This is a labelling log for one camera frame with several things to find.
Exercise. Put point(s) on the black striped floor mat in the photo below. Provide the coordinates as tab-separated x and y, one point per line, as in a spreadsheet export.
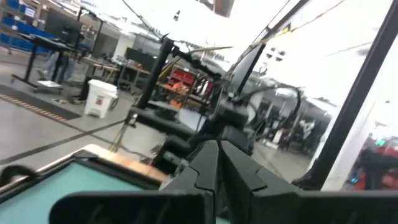
31	99

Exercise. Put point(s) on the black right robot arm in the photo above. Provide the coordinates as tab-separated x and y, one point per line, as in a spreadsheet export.
230	115

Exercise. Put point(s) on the person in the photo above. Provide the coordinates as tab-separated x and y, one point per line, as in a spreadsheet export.
53	63

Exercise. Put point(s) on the white lidded waste bin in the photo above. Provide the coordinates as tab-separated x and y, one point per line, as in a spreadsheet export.
99	99

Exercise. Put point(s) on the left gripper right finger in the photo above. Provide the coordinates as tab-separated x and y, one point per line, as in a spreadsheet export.
239	174

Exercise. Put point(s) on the black tube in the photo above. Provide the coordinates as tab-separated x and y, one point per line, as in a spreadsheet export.
155	71

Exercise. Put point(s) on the black clamp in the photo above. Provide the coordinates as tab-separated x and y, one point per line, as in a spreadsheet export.
12	169

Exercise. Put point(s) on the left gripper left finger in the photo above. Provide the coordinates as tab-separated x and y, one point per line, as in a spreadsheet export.
202	168

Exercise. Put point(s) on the red background machine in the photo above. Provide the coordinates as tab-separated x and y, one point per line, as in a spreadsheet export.
385	180

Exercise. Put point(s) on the black computer monitor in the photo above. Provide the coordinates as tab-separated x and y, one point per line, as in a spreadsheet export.
62	25

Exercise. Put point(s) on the red storage bins rack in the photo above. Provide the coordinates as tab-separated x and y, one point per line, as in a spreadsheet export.
183	76

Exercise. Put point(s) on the blue storage shelves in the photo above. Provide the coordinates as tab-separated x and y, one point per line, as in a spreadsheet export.
18	21

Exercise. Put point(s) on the black standing desk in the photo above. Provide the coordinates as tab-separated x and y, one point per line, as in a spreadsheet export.
46	43

